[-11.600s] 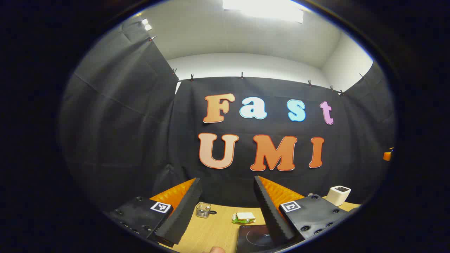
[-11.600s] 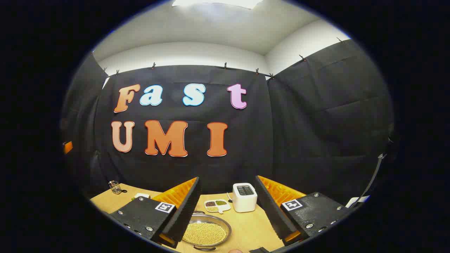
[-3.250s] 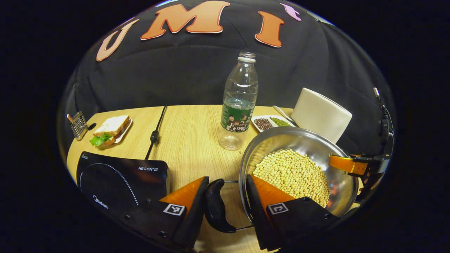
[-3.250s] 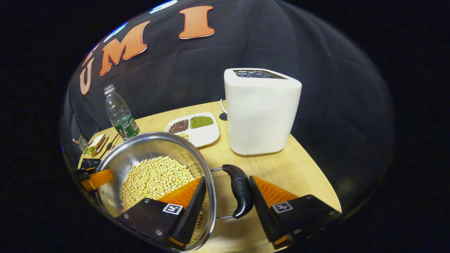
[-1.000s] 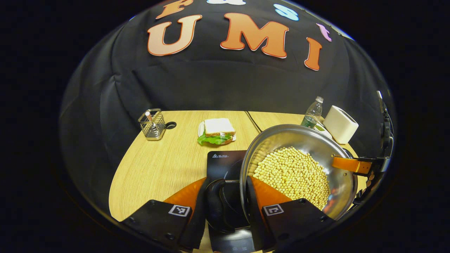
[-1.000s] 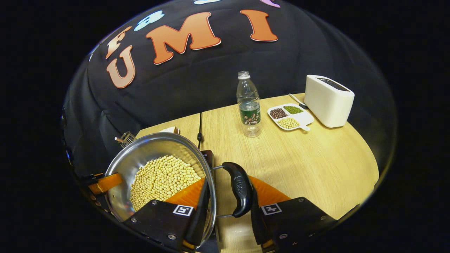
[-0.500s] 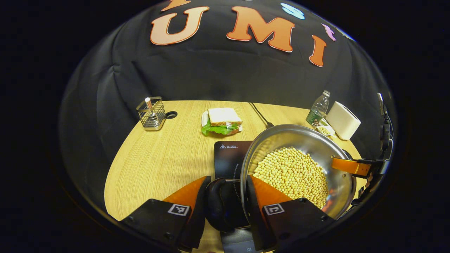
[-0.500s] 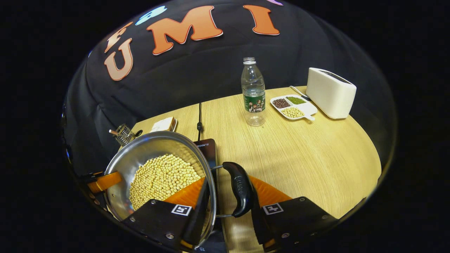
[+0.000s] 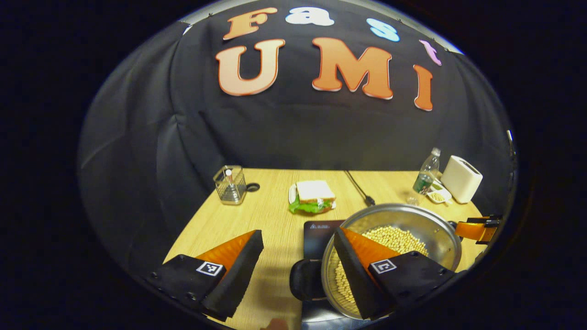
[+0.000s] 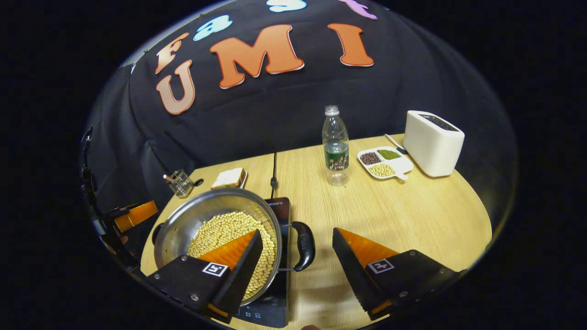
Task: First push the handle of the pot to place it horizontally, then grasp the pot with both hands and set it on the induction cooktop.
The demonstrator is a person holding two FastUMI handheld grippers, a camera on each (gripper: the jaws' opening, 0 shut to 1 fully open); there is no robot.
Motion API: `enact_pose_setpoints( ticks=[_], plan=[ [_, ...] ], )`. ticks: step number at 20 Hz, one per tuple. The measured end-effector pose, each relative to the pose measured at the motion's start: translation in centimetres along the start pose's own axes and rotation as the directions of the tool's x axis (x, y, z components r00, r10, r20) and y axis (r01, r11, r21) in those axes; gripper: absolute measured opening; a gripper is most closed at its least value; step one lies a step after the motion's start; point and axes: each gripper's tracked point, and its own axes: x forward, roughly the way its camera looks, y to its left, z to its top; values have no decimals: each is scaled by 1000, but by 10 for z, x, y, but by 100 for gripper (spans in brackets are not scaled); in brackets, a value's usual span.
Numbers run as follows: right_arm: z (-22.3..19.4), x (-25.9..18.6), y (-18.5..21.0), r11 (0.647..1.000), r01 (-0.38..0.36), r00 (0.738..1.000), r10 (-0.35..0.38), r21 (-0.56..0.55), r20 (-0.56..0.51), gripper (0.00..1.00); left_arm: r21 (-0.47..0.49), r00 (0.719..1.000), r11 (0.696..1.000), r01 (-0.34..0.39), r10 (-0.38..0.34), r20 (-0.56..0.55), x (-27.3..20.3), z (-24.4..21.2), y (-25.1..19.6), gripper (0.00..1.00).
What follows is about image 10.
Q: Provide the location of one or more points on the thin white utensil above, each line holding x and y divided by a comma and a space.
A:
393, 141

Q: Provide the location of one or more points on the sandwich with lettuce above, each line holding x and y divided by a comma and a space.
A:
228, 178

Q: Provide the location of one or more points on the pile of soybeans in pot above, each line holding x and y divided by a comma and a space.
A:
229, 227

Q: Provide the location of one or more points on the heap of green beans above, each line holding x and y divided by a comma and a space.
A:
389, 154

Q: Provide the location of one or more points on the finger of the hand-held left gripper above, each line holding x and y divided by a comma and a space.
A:
137, 214

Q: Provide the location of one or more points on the small glass holder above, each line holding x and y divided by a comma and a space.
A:
181, 185

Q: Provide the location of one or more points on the black induction cooktop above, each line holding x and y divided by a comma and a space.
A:
270, 302

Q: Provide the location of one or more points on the white sandwich plate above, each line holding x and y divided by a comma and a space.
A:
245, 178

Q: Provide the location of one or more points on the heap of yellow beans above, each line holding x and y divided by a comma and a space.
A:
381, 170

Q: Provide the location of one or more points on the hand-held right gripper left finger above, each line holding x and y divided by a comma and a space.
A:
238, 279

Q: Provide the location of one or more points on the clear plastic water bottle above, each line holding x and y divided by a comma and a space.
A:
336, 156

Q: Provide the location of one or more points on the heap of red beans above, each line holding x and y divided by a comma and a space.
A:
370, 158

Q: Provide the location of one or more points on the white divided tray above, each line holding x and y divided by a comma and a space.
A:
403, 164

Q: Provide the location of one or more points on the white toaster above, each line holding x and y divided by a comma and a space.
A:
431, 146

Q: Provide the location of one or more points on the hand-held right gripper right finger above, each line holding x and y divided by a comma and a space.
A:
351, 270

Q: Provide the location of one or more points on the black backdrop cloth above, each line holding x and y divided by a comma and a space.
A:
284, 105

